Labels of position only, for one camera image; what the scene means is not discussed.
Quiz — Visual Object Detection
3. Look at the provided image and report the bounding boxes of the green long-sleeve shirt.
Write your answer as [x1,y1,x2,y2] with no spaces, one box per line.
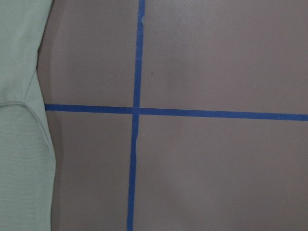
[0,0,56,231]

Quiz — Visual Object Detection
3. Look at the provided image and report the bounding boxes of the blue tape line crosswise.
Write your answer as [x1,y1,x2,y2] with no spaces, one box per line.
[45,104,308,121]

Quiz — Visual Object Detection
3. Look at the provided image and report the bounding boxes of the blue tape line lengthwise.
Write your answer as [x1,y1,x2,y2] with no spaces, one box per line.
[127,0,146,231]

